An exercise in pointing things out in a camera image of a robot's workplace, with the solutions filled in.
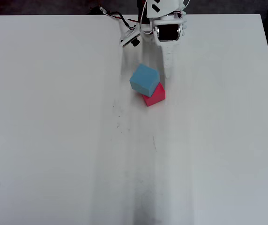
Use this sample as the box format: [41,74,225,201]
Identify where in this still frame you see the white ridged gripper finger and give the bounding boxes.
[161,45,176,80]

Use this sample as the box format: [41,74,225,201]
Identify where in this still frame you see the white holed gripper finger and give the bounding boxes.
[141,35,159,71]

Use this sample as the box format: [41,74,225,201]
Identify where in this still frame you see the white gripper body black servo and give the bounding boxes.
[152,13,188,49]

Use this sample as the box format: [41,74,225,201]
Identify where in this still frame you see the blue foam cube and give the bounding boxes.
[129,63,161,98]

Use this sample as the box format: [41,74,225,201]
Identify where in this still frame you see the red foam cube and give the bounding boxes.
[140,82,166,107]

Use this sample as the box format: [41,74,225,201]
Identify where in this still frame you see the black wrist camera white mount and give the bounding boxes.
[119,28,141,49]

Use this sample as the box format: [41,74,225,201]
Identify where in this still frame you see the thin white cable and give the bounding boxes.
[140,0,149,36]

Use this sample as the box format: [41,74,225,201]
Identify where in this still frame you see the red and black cable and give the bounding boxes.
[100,6,141,31]

